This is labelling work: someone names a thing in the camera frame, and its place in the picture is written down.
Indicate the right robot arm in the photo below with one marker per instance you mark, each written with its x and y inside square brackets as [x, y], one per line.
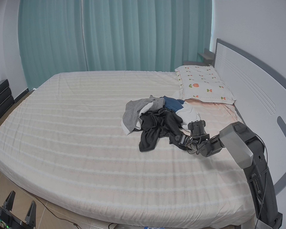
[236, 143]

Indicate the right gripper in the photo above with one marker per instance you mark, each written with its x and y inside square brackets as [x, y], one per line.
[184, 140]

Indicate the black T-shirt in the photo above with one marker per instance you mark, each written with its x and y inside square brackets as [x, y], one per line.
[149, 129]

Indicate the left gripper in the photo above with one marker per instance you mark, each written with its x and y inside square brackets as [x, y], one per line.
[13, 220]

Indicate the blue-green curtain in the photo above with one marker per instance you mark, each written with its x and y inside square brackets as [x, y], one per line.
[145, 33]
[51, 40]

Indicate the black chest of drawers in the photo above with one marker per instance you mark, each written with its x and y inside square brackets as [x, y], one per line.
[4, 96]

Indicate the grey bedside table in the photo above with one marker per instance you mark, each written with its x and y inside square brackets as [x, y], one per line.
[205, 54]

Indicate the bed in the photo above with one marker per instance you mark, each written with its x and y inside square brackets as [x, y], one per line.
[78, 134]

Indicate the pile of clothes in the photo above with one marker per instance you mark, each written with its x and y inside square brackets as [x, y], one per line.
[131, 111]

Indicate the white printed pillow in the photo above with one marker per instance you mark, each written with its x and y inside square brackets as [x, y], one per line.
[201, 82]

